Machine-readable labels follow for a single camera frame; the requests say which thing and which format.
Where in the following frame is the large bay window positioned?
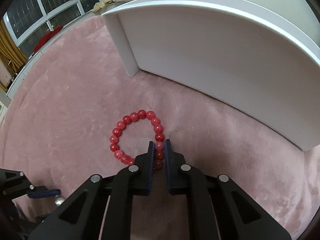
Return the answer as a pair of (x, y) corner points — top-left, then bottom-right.
(3, 0), (101, 57)

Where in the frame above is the pearl bead jewelry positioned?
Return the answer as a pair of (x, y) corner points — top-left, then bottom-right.
(54, 196), (66, 207)

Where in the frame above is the pink fluffy blanket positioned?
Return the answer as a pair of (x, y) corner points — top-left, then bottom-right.
(1, 16), (319, 239)

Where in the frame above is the white storage box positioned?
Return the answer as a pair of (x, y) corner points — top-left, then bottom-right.
(103, 0), (319, 151)

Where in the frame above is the mustard curtain left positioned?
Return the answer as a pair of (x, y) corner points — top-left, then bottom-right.
(1, 20), (28, 92)

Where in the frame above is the red cushion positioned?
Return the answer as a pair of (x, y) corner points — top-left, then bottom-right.
(33, 26), (63, 53)

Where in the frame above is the red bead bracelet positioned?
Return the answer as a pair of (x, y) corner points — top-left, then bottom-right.
(109, 109), (166, 170)

